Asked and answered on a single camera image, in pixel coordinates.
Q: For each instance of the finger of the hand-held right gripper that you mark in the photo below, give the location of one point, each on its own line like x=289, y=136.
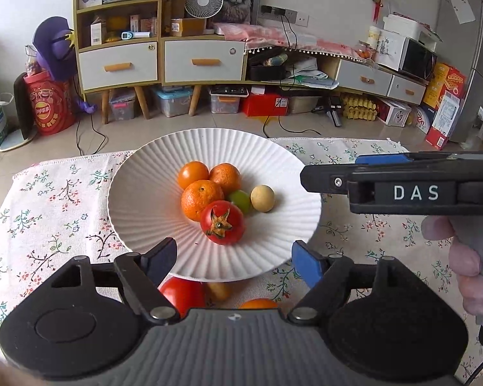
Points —
x=324, y=179
x=382, y=159

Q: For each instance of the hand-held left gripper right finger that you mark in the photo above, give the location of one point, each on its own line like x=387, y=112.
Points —
x=306, y=259

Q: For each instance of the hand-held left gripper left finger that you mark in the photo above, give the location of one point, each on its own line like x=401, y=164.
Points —
x=161, y=257

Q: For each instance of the red tomato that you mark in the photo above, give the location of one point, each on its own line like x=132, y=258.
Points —
x=222, y=225
x=183, y=295

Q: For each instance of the white ribbed plate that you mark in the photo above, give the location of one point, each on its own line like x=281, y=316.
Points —
x=153, y=209

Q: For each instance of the orange tomato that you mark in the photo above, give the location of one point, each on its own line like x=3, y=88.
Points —
x=193, y=175
x=259, y=303

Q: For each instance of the tan longan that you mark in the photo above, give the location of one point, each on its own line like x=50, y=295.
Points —
x=262, y=198

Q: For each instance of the orange mandarin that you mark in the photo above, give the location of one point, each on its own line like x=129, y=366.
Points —
x=225, y=177
x=199, y=205

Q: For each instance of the yellow-orange tomato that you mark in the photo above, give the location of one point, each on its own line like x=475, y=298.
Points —
x=219, y=290

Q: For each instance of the green jujube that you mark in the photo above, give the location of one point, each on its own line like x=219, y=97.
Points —
x=241, y=201

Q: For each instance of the person's right hand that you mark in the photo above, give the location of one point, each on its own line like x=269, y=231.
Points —
x=469, y=267

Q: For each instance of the white printed carton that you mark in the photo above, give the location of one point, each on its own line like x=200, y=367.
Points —
x=394, y=112

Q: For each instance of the red white round tin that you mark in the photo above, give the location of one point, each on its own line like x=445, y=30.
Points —
x=422, y=120

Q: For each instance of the yellow egg carton stack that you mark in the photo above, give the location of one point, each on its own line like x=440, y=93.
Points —
x=360, y=106

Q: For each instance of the black handheld device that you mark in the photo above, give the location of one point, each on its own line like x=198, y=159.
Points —
x=332, y=108

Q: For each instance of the red and white box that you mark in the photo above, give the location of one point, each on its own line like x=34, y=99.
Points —
x=442, y=120

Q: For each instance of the low wooden drawer cabinet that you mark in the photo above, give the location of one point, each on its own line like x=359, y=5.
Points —
x=362, y=78

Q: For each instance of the red cardboard box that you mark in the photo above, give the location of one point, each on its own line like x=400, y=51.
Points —
x=263, y=104

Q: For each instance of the orange cardboard box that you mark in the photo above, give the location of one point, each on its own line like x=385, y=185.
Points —
x=444, y=84

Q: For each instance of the white microwave oven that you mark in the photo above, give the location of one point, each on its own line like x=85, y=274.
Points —
x=416, y=58

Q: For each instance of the floral tablecloth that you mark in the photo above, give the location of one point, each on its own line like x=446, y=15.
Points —
x=64, y=209

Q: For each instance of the glass jar orange contents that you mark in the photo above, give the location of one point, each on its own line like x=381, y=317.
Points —
x=362, y=50

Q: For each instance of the black storage case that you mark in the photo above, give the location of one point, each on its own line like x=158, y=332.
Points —
x=265, y=70

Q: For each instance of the white cylindrical container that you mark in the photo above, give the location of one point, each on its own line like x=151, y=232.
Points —
x=372, y=36

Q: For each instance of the clear box with black lid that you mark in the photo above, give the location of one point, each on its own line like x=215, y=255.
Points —
x=225, y=100

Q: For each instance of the white flat box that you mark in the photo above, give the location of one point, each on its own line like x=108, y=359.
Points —
x=406, y=26

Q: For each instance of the silver refrigerator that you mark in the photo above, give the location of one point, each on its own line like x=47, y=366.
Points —
x=467, y=48

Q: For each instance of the blue lid storage box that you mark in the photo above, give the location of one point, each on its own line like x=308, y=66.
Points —
x=173, y=102

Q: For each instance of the pink lace cloth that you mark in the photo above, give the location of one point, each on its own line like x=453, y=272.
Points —
x=265, y=34

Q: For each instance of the clear plastic storage box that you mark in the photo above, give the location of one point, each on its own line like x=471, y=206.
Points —
x=122, y=104

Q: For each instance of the wooden cabinet with white drawer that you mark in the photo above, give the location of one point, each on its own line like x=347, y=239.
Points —
x=118, y=64
x=205, y=60

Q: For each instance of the red round barrel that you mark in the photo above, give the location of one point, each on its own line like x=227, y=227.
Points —
x=48, y=108

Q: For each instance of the black panel on white base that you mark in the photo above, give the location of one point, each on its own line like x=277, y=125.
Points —
x=22, y=108

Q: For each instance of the small cardboard box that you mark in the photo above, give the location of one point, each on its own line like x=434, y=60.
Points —
x=187, y=26

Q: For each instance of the white desk fan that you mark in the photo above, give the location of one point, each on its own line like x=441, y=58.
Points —
x=204, y=0

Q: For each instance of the white blue thermometer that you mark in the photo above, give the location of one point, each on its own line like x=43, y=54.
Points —
x=135, y=35

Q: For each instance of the clear snack bag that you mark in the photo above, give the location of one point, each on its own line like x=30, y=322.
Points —
x=32, y=66

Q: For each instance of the small orange medicine boxes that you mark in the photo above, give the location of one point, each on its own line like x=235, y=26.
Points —
x=145, y=24

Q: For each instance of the white carton with barcode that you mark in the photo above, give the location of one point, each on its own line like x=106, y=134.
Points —
x=97, y=32

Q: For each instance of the purple plush toy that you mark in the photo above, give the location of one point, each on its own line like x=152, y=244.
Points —
x=50, y=44

